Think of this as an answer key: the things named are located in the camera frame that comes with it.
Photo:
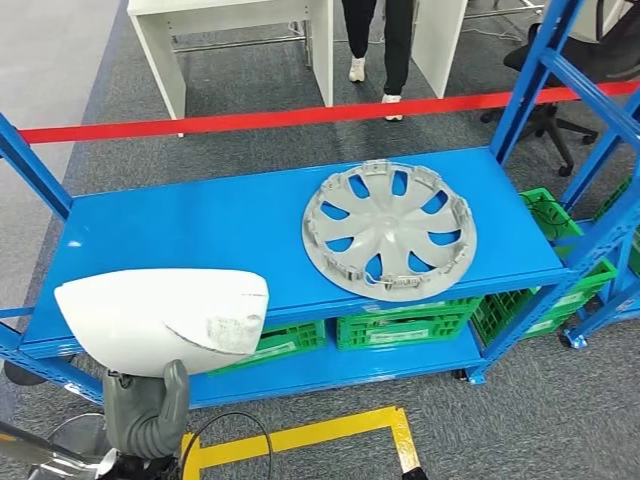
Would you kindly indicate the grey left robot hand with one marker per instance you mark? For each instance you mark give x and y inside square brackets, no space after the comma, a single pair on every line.
[140,417]

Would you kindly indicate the white plastic car part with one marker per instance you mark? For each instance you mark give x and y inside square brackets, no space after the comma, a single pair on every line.
[150,318]

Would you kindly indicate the blue metal shelf rack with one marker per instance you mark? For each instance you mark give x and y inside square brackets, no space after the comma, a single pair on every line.
[200,225]

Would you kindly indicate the red barrier belt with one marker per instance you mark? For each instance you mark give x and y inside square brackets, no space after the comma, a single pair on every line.
[300,118]

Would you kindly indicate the grey wheel hubcap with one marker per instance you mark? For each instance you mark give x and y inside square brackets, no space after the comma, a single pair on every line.
[390,232]

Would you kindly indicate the wide white desk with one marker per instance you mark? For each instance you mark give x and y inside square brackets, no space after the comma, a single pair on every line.
[320,53]

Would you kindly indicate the person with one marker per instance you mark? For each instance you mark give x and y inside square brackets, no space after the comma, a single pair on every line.
[397,40]

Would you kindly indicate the black office chair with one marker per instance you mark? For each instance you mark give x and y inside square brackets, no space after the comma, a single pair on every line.
[600,60]

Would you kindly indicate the white desk with metal frame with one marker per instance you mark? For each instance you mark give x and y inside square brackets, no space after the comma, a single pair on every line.
[435,40]

